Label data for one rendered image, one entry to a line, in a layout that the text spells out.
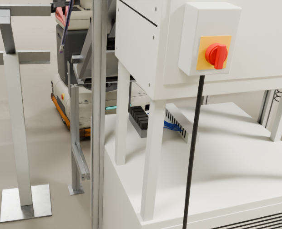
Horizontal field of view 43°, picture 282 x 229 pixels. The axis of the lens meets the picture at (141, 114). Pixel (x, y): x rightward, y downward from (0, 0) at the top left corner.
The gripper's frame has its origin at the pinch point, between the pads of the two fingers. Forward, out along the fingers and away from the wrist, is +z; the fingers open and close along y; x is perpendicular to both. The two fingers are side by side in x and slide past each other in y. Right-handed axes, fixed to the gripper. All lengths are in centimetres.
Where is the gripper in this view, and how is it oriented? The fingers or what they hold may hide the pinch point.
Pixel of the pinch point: (66, 24)
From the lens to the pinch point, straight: 164.0
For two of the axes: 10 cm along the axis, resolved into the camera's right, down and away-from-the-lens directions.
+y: 9.0, -2.1, 3.7
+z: 3.1, 9.3, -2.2
